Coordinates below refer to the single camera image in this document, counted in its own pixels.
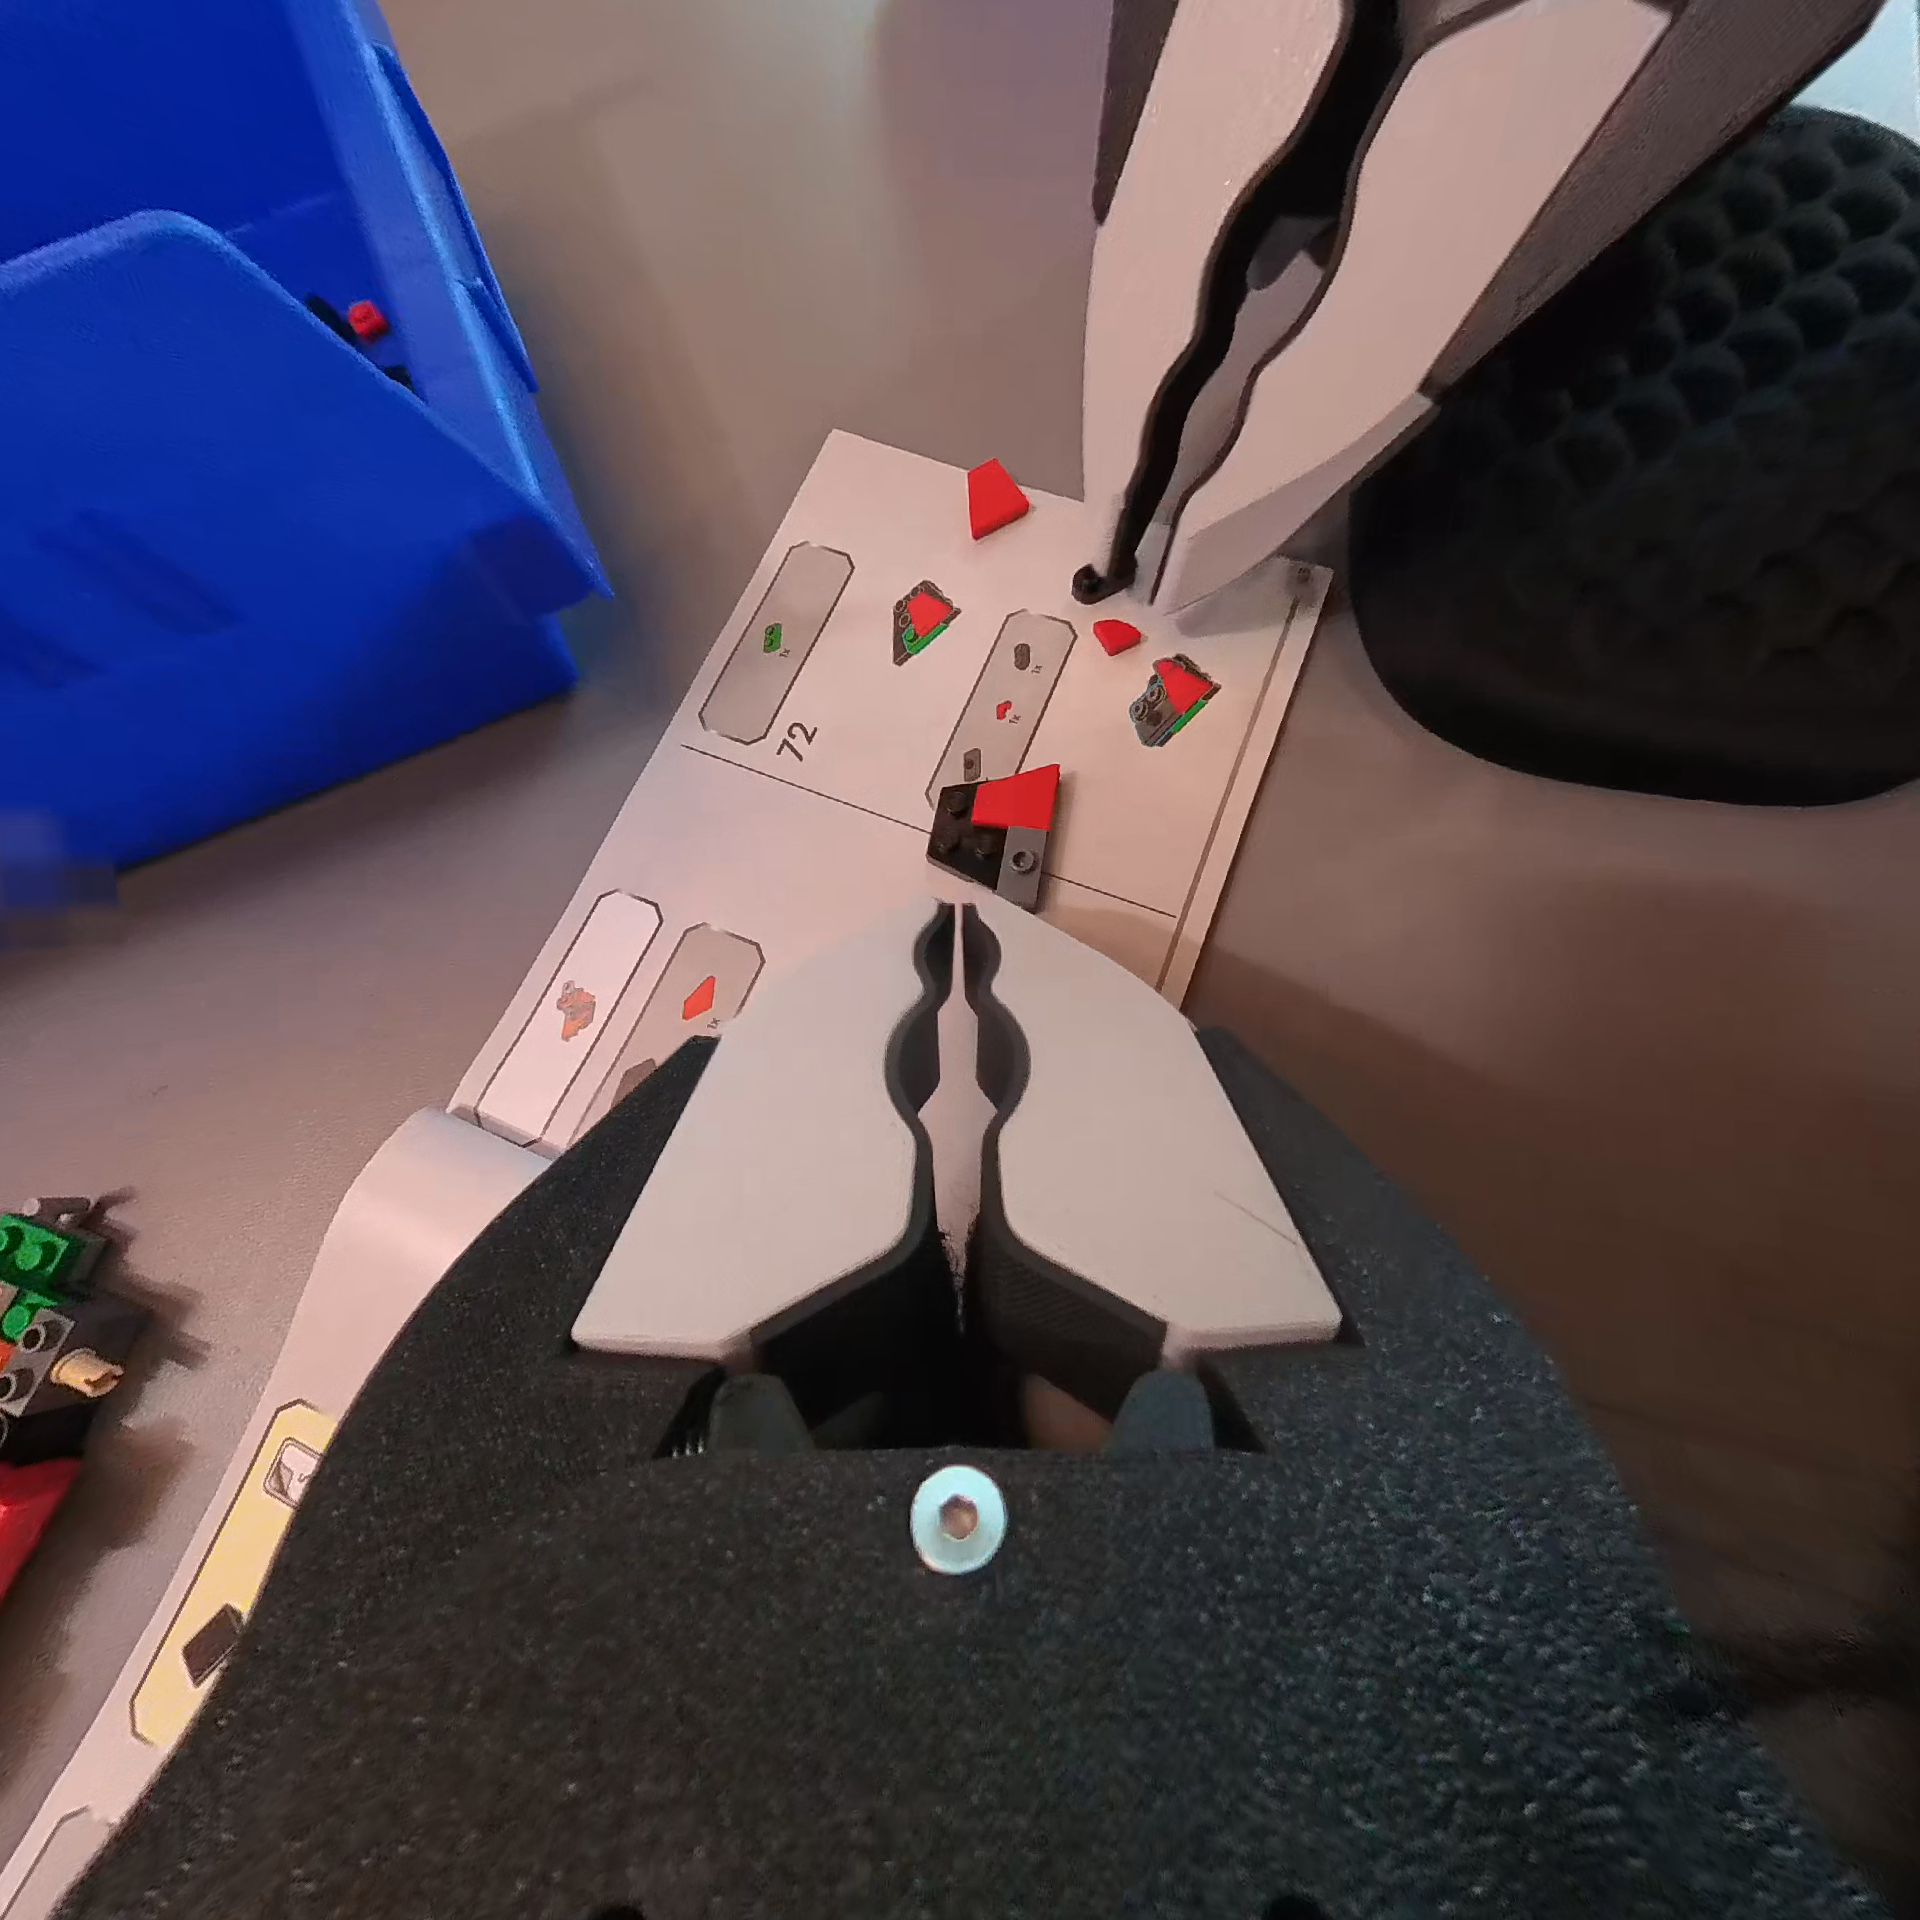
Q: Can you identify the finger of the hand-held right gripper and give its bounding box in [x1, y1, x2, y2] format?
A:
[1083, 0, 1348, 603]
[1151, 0, 1679, 615]

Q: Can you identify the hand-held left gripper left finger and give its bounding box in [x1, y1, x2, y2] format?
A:
[573, 903, 962, 1373]

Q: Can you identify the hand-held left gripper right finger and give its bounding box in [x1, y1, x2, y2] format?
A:
[962, 903, 1345, 1373]

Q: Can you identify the black and red brick assembly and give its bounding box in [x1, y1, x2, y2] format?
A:
[926, 763, 1063, 913]

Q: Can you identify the white building instruction booklet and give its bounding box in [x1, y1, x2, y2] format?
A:
[0, 427, 1335, 1920]

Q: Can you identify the red brick-built toy car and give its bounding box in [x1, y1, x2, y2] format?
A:
[0, 1191, 155, 1601]

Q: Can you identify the blue bin with divider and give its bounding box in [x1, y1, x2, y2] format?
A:
[0, 0, 613, 874]

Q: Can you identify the pile of loose toy bricks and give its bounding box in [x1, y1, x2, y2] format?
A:
[302, 293, 428, 401]

